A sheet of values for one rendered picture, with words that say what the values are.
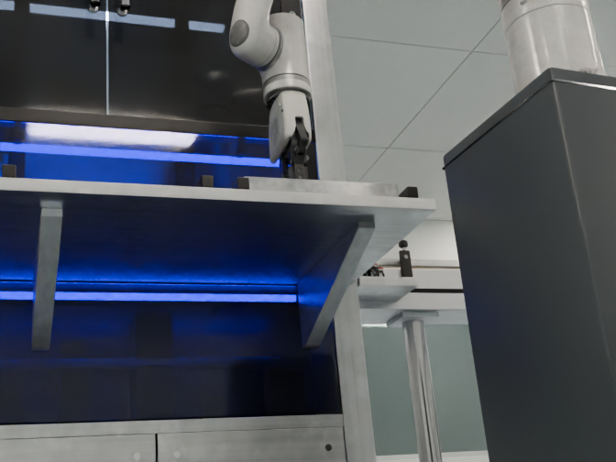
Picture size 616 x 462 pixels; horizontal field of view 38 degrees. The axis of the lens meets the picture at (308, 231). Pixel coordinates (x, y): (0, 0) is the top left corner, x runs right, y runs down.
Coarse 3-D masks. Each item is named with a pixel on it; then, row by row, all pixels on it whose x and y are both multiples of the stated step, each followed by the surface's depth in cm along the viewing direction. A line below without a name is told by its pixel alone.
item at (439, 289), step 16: (400, 256) 198; (384, 272) 196; (400, 272) 198; (416, 272) 199; (432, 272) 200; (448, 272) 201; (416, 288) 197; (432, 288) 199; (448, 288) 200; (368, 304) 192; (384, 304) 193; (400, 304) 195; (416, 304) 196; (432, 304) 197; (448, 304) 198; (464, 304) 200; (368, 320) 201; (384, 320) 202; (448, 320) 207; (464, 320) 208
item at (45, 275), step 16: (48, 208) 131; (48, 224) 132; (48, 240) 135; (48, 256) 138; (48, 272) 141; (48, 288) 143; (48, 304) 147; (32, 320) 157; (48, 320) 150; (32, 336) 153; (48, 336) 153
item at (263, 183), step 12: (252, 180) 140; (264, 180) 141; (276, 180) 141; (288, 180) 142; (300, 180) 143; (312, 180) 143; (324, 192) 143; (336, 192) 144; (348, 192) 144; (360, 192) 145; (372, 192) 146; (384, 192) 146; (396, 192) 147
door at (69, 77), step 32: (0, 0) 180; (32, 0) 183; (64, 0) 185; (0, 32) 178; (32, 32) 180; (64, 32) 182; (96, 32) 185; (0, 64) 175; (32, 64) 178; (64, 64) 180; (96, 64) 182; (0, 96) 173; (32, 96) 175; (64, 96) 177; (96, 96) 179
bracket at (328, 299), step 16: (368, 224) 147; (352, 240) 149; (368, 240) 150; (336, 256) 156; (352, 256) 152; (320, 272) 164; (336, 272) 156; (352, 272) 156; (304, 288) 172; (320, 288) 163; (336, 288) 158; (304, 304) 172; (320, 304) 163; (336, 304) 162; (304, 320) 171; (320, 320) 165; (304, 336) 171; (320, 336) 169
